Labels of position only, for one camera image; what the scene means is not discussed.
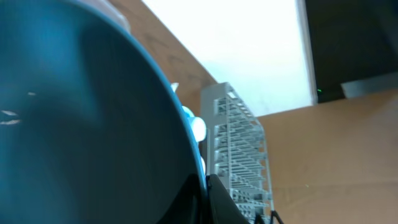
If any white pink cup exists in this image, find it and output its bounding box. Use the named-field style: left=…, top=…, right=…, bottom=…
left=200, top=156, right=206, bottom=175

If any grey dishwasher rack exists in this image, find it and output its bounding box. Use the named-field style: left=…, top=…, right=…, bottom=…
left=200, top=82, right=274, bottom=223

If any light blue cup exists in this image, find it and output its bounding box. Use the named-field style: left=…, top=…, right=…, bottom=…
left=188, top=117, right=206, bottom=142

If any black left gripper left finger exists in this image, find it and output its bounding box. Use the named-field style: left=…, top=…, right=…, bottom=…
left=158, top=174, right=207, bottom=224

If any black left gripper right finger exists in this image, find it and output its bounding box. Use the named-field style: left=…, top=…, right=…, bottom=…
left=206, top=174, right=249, bottom=224

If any dark blue plate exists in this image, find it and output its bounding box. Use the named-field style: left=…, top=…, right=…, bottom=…
left=1, top=1, right=205, bottom=224

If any light blue bowl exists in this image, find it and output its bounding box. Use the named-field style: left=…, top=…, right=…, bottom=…
left=182, top=106, right=195, bottom=119

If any crumpled white tissue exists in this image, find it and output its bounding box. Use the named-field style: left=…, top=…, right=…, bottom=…
left=170, top=83, right=179, bottom=92

